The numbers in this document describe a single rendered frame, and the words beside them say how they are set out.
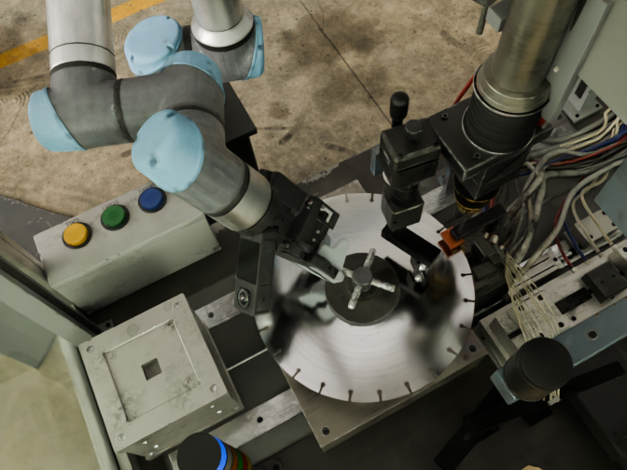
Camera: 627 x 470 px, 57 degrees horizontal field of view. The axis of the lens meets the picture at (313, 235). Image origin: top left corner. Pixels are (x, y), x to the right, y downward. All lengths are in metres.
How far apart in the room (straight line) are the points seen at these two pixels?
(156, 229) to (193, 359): 0.24
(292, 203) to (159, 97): 0.20
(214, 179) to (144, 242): 0.42
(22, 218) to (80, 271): 1.26
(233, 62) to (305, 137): 1.06
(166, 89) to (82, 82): 0.10
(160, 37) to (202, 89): 0.50
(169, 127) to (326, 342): 0.40
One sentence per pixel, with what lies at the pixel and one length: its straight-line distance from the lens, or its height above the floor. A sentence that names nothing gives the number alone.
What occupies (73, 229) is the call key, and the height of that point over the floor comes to 0.91.
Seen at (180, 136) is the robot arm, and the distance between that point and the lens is 0.60.
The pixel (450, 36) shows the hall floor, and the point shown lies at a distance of 2.49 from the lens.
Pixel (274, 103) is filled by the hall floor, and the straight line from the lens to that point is 2.27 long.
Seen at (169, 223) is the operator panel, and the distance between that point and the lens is 1.02.
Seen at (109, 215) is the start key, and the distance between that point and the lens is 1.05.
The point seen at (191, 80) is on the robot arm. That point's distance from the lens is 0.69.
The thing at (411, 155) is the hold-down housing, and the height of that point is 1.25.
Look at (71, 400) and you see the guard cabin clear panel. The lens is 0.98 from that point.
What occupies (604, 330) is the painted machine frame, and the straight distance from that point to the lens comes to 0.81.
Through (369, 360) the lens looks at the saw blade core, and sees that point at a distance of 0.84.
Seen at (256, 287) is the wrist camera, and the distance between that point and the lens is 0.71.
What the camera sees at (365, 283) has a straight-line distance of 0.81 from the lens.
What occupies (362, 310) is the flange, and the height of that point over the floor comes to 0.96.
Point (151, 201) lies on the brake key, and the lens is 1.04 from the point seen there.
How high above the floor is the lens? 1.76
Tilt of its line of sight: 64 degrees down
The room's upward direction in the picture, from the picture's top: 8 degrees counter-clockwise
